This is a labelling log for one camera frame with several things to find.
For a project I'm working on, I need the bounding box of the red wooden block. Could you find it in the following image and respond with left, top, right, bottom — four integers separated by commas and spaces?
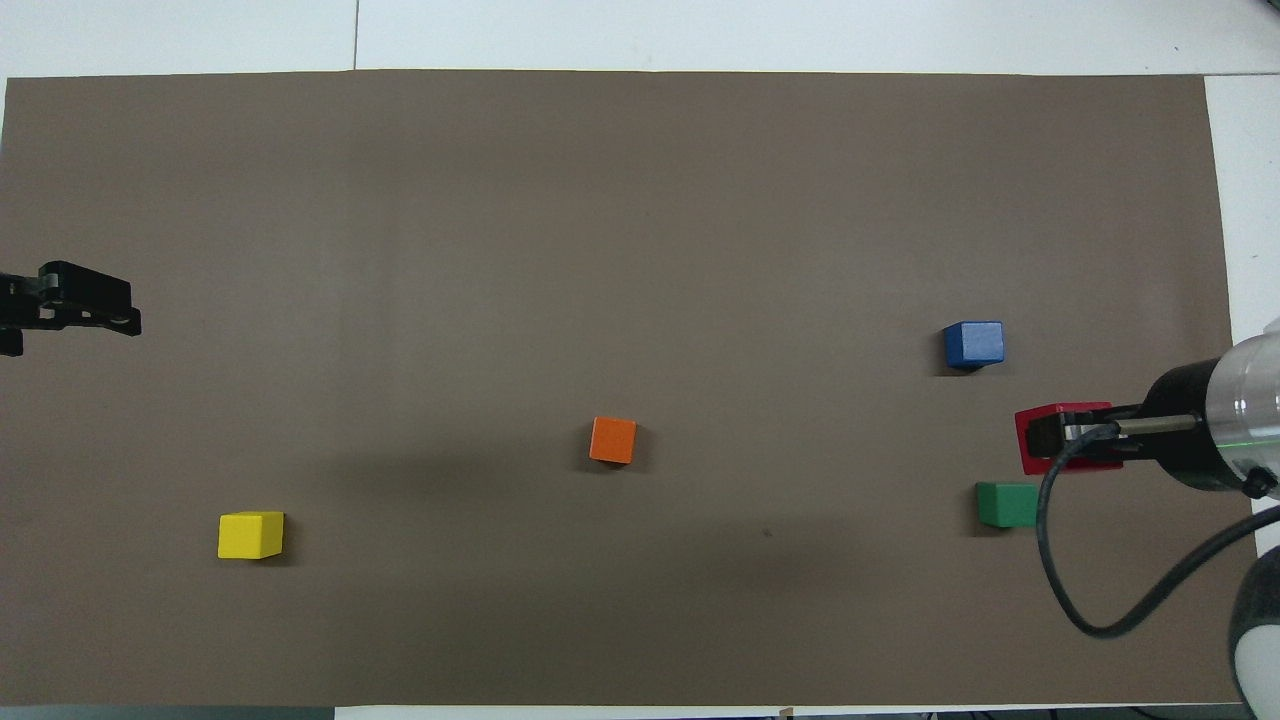
1014, 401, 1127, 477

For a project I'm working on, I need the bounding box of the yellow wooden block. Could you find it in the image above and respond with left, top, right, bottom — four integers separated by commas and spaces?
217, 510, 286, 561

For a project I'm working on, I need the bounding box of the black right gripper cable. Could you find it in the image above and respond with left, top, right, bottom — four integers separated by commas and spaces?
1037, 413, 1280, 639

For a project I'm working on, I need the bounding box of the blue wooden block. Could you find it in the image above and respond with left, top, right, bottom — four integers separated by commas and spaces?
943, 320, 1005, 370

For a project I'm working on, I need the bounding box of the brown table mat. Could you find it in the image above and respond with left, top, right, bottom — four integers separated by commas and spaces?
0, 70, 1276, 707

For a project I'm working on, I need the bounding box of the orange wooden block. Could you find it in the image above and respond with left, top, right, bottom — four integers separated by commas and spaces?
589, 416, 638, 466

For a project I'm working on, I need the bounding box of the green wooden block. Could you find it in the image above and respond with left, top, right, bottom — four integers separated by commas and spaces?
975, 481, 1041, 529

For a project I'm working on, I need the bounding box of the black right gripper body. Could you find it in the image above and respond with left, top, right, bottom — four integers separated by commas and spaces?
1139, 357, 1227, 493

